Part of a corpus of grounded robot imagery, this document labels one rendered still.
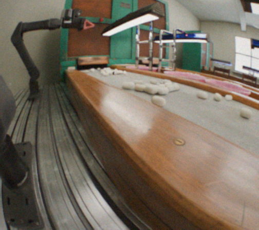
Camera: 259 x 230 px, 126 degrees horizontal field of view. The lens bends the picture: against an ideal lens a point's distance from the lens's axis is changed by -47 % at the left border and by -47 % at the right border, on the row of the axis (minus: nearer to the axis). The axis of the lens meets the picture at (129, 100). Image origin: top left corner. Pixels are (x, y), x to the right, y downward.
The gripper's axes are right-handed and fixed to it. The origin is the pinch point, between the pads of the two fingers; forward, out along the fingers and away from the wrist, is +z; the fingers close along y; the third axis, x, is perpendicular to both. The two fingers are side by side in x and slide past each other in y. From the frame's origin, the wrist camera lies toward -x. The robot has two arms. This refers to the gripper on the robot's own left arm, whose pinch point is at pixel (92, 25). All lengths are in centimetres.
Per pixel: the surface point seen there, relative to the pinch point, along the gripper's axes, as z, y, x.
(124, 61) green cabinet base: 48, 33, 24
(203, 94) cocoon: 8, -65, 31
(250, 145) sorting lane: -7, -80, 33
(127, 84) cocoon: -5, -46, 31
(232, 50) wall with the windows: 511, -31, -91
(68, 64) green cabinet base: -8.8, 37.9, 25.9
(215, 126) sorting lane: -6, -73, 33
